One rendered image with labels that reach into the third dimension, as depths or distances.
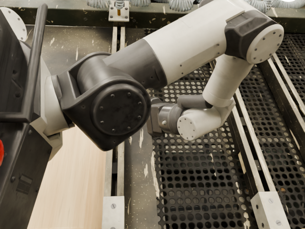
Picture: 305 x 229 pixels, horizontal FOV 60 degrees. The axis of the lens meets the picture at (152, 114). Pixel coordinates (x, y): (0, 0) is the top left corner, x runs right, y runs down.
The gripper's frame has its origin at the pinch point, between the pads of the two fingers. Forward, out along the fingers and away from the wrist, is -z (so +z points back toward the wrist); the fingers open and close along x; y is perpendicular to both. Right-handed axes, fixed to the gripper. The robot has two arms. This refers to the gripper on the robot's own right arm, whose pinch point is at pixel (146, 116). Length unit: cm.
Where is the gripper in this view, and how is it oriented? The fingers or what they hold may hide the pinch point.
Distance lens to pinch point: 85.4
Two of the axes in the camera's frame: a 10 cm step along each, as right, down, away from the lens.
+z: 6.4, 0.5, -7.7
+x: -1.2, -9.8, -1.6
